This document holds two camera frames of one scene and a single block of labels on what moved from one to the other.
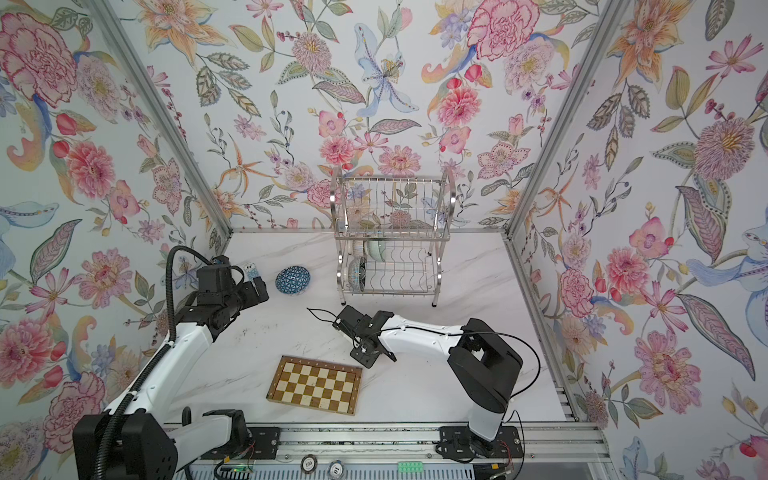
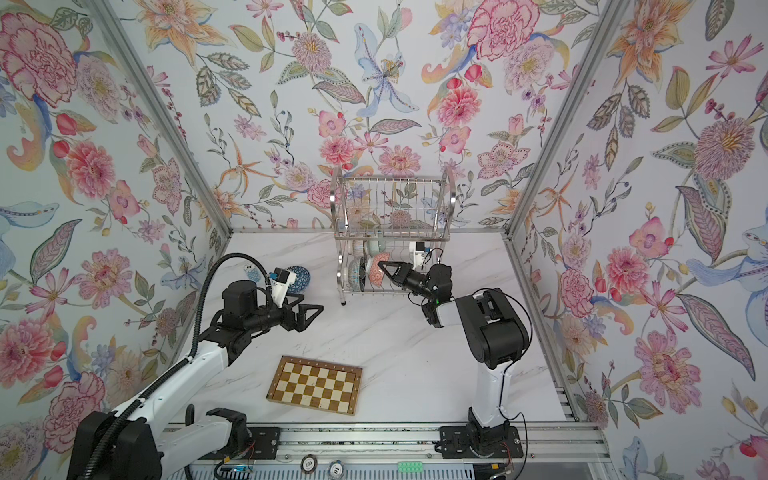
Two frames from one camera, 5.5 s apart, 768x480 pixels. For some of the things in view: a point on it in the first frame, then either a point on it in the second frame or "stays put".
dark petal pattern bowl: [357, 273] stays put
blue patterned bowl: [293, 280] stays put
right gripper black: [363, 360] → [405, 276]
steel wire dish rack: [390, 233] stays put
